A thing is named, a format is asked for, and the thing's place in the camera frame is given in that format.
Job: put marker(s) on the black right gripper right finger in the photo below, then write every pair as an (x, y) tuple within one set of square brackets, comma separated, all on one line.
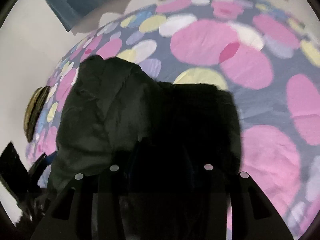
[(253, 214)]

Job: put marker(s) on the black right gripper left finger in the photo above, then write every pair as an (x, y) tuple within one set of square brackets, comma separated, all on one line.
[(89, 207)]

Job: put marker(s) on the colourful dotted bedspread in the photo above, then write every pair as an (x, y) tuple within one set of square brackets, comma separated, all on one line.
[(258, 52)]

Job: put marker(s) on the yellow black striped pillow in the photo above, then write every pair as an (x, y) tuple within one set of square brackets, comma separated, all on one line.
[(33, 111)]

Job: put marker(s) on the black jacket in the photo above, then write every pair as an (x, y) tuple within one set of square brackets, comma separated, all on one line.
[(160, 133)]

